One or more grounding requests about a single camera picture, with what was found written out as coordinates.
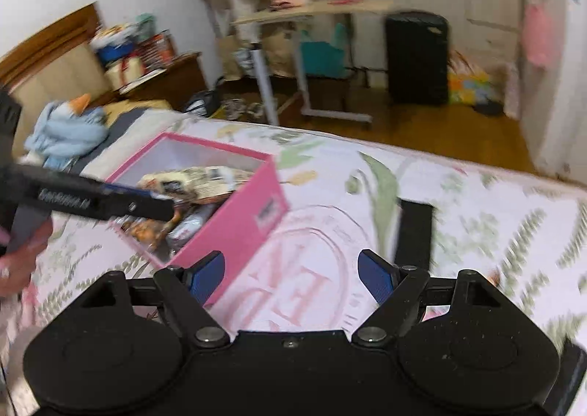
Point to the blue plush toy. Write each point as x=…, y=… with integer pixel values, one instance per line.
x=64, y=131

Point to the black snack packet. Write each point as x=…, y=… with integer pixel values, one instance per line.
x=412, y=232

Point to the beige orange snack bag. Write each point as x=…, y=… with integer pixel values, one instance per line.
x=197, y=182

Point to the pink cardboard box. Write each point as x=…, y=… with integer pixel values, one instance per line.
x=238, y=232

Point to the pair of slippers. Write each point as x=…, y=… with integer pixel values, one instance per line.
x=243, y=108

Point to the person's left hand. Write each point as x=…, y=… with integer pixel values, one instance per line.
x=18, y=269

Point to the pink hanging garment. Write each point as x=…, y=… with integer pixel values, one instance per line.
x=539, y=35

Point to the wooden headboard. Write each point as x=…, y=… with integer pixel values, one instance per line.
x=50, y=63

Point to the floral printed bedspread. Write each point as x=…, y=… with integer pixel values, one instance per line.
x=458, y=223

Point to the blue basin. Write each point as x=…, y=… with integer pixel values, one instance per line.
x=114, y=49

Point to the white adjustable side table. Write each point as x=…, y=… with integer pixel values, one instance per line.
x=312, y=10

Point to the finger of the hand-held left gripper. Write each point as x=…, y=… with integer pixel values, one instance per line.
x=137, y=206

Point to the brown paper bag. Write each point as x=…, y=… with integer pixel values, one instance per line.
x=279, y=53

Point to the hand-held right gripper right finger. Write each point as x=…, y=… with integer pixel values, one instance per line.
x=376, y=278

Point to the wooden nightstand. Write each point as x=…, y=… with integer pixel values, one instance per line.
x=179, y=81

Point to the colourful gift bag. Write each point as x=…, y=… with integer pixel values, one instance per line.
x=472, y=81

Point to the black suitcase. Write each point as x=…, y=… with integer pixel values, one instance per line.
x=417, y=58

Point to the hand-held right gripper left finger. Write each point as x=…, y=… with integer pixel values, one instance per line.
x=208, y=274

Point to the black floor bag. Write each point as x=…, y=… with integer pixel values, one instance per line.
x=202, y=102

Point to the teal bag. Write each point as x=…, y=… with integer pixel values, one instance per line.
x=323, y=53

